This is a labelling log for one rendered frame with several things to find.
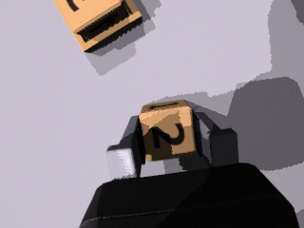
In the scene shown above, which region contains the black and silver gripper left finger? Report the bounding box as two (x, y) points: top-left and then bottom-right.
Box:
(105, 115), (146, 181)

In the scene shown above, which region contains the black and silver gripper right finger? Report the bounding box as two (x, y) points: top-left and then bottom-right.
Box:
(191, 106), (238, 167)

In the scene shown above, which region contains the brown wooden calendar stand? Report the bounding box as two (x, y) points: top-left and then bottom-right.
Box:
(72, 0), (143, 53)

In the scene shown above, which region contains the orange number cube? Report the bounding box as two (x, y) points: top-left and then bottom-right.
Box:
(139, 100), (197, 162)
(54, 0), (128, 39)

